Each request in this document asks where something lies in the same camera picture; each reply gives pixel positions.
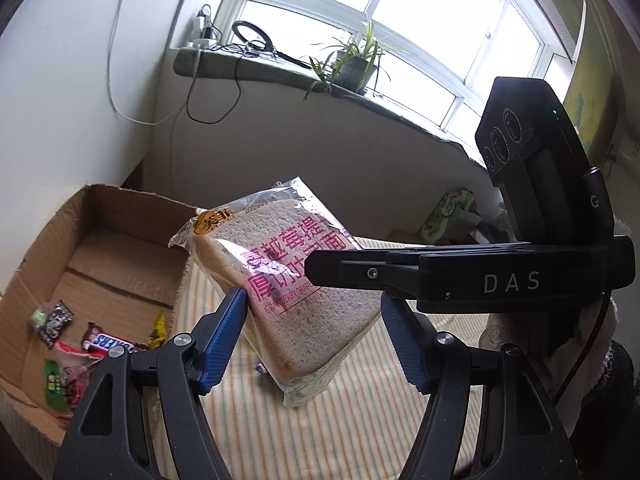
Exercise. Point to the purple candy packet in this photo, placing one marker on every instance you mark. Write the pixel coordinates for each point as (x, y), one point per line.
(261, 369)

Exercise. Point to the light green candy packet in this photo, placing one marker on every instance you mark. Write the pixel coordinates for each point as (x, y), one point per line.
(37, 318)

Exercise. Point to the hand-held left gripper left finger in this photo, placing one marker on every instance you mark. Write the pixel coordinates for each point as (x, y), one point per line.
(222, 340)

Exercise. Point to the brown cardboard box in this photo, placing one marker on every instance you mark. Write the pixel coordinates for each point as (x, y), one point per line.
(110, 260)

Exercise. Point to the green snack packet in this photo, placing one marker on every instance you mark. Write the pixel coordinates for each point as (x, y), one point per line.
(54, 385)

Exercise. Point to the sliced bread packet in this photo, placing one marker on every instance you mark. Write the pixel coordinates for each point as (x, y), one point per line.
(295, 330)

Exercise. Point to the dark round snack packet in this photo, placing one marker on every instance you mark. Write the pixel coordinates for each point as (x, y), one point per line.
(56, 324)

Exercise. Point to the yellow candy packet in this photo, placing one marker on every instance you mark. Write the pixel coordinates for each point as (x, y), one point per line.
(158, 330)

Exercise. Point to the person's right forearm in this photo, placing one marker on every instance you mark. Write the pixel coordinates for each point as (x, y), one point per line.
(615, 390)

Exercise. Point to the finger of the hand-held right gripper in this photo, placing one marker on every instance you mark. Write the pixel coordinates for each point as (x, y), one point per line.
(350, 270)

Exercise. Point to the brown chocolate bar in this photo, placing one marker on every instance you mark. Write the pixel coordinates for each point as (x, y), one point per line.
(112, 341)

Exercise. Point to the wall map poster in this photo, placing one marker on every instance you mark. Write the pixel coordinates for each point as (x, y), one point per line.
(590, 80)

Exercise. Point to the red snack packet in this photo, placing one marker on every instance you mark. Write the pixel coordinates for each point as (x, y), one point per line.
(75, 349)

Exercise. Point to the white power strip with chargers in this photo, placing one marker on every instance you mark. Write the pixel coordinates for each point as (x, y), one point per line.
(204, 27)

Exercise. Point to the potted spider plant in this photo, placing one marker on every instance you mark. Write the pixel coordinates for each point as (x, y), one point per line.
(355, 67)

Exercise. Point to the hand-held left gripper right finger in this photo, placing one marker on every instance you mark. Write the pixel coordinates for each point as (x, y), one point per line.
(407, 350)

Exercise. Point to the striped bed sheet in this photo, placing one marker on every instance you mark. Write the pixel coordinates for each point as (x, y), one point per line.
(350, 435)

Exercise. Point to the white wardrobe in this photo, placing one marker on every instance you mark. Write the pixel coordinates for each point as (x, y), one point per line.
(65, 85)

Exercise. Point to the white framed window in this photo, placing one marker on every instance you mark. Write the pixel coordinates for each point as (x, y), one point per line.
(425, 25)

